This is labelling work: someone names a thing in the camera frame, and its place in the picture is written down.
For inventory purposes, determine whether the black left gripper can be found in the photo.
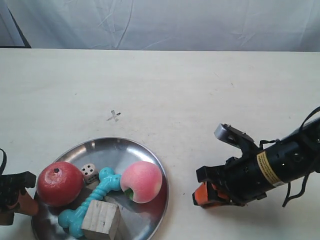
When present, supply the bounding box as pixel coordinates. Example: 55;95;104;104
0;171;39;225

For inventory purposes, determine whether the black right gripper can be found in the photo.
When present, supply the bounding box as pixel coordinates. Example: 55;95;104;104
192;157;266;209

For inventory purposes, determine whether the round steel plate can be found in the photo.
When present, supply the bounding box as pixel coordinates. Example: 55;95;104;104
31;137;169;240

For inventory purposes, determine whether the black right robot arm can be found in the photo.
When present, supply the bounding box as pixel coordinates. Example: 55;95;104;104
192;119;320;208

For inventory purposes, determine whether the red toy apple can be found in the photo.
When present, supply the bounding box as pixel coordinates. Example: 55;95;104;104
36;161;84;207

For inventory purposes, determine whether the teal bone toy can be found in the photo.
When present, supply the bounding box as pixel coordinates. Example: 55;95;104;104
58;167;121;239

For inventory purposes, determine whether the pink toy peach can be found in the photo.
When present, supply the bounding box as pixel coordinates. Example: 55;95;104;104
120;161;163;204

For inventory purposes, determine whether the small wooden die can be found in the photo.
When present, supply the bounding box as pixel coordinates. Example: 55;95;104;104
80;163;99;185

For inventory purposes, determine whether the wooden cube block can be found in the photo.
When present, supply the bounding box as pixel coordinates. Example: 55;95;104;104
81;200;121;240

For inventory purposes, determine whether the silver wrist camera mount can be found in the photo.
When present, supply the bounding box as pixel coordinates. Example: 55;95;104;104
214;123;259;154

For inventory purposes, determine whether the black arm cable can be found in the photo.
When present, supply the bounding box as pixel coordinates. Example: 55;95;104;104
259;106;320;208

